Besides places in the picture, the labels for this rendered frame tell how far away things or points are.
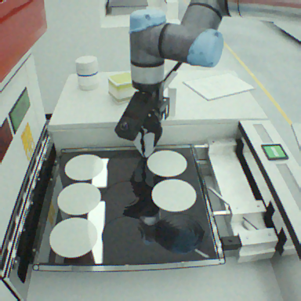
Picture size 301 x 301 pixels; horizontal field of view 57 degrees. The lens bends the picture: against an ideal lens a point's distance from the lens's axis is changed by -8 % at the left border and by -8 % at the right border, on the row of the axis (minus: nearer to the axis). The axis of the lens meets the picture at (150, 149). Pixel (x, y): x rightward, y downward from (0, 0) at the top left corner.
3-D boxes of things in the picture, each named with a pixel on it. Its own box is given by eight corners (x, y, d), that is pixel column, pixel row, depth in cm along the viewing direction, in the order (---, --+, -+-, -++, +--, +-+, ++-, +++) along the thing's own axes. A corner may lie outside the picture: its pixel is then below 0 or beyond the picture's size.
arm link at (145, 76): (155, 70, 59) (121, 63, 62) (155, 90, 62) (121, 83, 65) (170, 59, 64) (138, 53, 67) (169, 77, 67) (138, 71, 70)
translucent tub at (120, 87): (117, 106, 86) (116, 85, 82) (107, 96, 91) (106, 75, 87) (140, 99, 89) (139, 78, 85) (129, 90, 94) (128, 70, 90)
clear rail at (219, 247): (219, 266, 53) (220, 262, 52) (189, 146, 83) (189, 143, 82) (226, 265, 53) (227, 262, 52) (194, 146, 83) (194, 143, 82)
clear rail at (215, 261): (33, 272, 51) (30, 268, 51) (34, 266, 53) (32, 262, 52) (226, 265, 53) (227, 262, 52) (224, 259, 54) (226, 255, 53)
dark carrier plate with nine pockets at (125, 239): (38, 263, 52) (38, 262, 52) (63, 154, 80) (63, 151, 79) (216, 258, 54) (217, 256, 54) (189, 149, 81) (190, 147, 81)
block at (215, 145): (208, 154, 82) (209, 145, 80) (205, 146, 85) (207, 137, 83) (235, 152, 82) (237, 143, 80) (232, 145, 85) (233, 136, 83)
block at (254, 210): (230, 223, 63) (233, 213, 61) (226, 211, 65) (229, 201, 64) (263, 219, 63) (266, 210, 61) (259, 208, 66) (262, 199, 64)
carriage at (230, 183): (237, 263, 58) (240, 255, 56) (204, 154, 86) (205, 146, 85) (271, 258, 58) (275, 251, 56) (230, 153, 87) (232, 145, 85)
